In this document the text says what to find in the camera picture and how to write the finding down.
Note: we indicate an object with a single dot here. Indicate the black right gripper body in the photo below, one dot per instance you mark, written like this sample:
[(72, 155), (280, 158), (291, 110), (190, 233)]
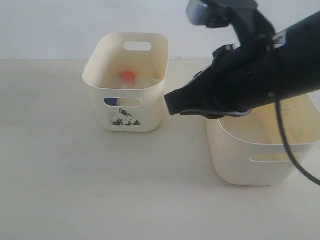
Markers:
[(238, 80)]

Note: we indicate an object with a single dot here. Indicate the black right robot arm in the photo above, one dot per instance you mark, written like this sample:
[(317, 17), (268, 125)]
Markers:
[(296, 68)]

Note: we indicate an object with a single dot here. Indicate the orange cap tube back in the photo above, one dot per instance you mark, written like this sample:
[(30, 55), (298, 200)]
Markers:
[(127, 80)]

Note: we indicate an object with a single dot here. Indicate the blue cap tube front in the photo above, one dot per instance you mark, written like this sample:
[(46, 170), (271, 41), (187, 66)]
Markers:
[(123, 102)]

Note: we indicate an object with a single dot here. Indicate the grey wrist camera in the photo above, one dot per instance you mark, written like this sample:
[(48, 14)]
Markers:
[(209, 13)]

